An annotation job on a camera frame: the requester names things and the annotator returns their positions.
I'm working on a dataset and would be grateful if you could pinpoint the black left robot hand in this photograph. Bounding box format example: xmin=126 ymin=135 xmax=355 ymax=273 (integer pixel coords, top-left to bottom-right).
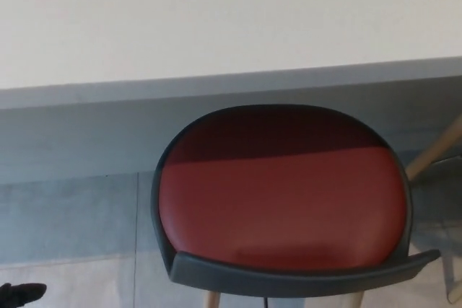
xmin=0 ymin=282 xmax=48 ymax=308

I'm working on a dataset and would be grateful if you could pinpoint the bar stool with wooden legs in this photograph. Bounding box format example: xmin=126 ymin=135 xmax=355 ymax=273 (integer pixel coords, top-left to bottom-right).
xmin=404 ymin=113 xmax=462 ymax=304

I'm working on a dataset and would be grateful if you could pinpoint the dark grey red-seated bar stool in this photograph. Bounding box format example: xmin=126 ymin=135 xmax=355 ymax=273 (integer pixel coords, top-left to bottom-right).
xmin=151 ymin=104 xmax=442 ymax=308

